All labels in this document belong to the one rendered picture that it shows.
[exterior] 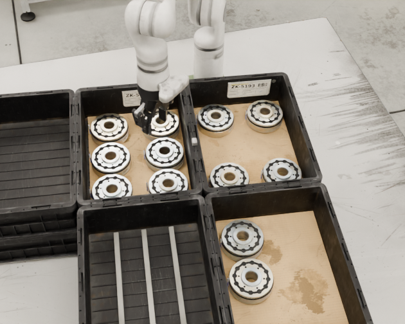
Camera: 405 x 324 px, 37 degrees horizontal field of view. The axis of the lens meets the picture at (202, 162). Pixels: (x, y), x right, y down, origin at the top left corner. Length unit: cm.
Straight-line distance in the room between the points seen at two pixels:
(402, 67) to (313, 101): 140
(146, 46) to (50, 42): 208
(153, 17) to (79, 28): 220
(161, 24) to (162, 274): 58
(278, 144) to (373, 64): 170
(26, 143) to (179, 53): 69
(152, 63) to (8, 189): 55
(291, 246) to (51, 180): 64
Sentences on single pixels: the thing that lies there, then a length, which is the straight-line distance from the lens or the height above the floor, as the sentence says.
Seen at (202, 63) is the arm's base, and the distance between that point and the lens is 184.
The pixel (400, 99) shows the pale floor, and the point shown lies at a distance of 316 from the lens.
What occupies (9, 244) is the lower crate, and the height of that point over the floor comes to 80.
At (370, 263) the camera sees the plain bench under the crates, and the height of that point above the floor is 70.
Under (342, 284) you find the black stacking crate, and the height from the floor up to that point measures 87.
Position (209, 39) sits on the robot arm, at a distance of 179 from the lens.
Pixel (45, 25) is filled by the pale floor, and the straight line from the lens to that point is 348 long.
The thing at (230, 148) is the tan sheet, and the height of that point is 83.
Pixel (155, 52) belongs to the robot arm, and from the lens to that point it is 130.
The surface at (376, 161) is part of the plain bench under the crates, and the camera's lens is 189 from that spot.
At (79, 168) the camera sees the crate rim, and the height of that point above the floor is 93.
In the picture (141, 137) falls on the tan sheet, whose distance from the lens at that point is 168.
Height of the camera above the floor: 208
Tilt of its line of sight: 51 degrees down
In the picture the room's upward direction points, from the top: 3 degrees clockwise
